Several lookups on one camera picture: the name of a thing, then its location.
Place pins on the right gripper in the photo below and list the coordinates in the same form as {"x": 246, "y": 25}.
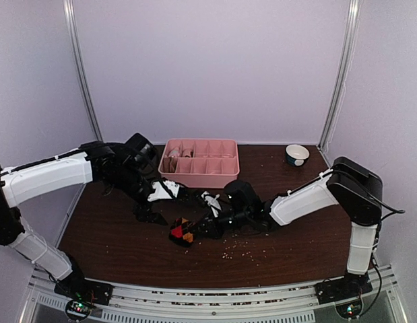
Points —
{"x": 211, "y": 231}

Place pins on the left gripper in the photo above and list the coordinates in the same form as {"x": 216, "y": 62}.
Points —
{"x": 144, "y": 213}

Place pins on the argyle black red sock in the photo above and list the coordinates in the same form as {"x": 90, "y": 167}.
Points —
{"x": 181, "y": 232}

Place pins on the pink divided organizer tray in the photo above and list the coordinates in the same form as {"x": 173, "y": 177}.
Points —
{"x": 214, "y": 164}

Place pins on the beige striped sock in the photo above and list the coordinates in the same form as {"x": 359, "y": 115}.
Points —
{"x": 187, "y": 153}

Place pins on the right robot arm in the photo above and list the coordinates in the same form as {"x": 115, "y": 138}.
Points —
{"x": 357, "y": 190}

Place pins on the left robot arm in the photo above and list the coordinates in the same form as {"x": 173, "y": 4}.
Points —
{"x": 117, "y": 165}

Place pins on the rolled socks in tray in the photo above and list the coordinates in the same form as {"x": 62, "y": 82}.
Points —
{"x": 170, "y": 160}

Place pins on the white and teal bowl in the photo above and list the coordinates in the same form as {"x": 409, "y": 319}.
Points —
{"x": 296, "y": 155}

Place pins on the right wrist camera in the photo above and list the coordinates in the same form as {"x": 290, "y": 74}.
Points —
{"x": 211, "y": 201}

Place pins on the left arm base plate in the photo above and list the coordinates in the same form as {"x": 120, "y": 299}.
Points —
{"x": 84, "y": 300}

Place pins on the aluminium front rail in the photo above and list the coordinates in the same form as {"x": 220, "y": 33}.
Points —
{"x": 296, "y": 302}

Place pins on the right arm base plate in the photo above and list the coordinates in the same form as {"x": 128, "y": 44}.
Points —
{"x": 345, "y": 293}

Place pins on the left aluminium frame post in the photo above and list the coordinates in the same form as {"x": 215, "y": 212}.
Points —
{"x": 69, "y": 12}

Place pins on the aluminium frame post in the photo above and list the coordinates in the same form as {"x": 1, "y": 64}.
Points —
{"x": 69, "y": 12}
{"x": 340, "y": 81}

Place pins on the right aluminium frame post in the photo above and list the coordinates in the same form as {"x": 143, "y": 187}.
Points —
{"x": 340, "y": 81}

